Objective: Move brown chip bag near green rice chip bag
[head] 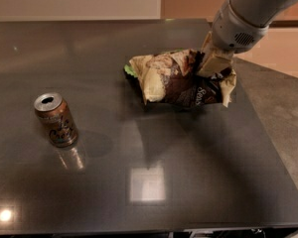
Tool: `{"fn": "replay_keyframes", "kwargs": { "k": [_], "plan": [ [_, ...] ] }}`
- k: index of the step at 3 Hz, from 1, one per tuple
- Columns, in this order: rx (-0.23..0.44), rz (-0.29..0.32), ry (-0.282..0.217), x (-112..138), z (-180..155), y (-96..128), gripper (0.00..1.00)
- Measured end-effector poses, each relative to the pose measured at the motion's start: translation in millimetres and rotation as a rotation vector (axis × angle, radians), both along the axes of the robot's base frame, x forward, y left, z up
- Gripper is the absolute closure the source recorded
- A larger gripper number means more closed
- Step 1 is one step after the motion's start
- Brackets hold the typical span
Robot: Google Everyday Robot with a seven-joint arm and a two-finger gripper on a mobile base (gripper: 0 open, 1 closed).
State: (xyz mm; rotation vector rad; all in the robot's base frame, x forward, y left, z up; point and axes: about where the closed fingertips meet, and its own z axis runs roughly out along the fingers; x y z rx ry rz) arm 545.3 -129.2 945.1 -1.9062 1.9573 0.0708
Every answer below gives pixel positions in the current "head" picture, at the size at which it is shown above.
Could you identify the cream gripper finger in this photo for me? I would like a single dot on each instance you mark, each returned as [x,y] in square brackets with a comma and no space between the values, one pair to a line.
[214,61]
[207,44]

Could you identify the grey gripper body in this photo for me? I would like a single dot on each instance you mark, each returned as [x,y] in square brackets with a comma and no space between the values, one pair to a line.
[234,33]

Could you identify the brown sea salt chip bag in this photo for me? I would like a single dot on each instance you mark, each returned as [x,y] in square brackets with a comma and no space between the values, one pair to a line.
[172,78]

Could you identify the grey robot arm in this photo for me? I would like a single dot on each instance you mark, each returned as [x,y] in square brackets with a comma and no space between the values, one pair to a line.
[259,13]

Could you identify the green rice chip bag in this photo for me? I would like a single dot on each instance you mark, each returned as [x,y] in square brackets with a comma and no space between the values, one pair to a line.
[128,69]

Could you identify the brown soda can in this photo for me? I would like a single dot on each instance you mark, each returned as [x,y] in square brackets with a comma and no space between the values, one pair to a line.
[54,114]

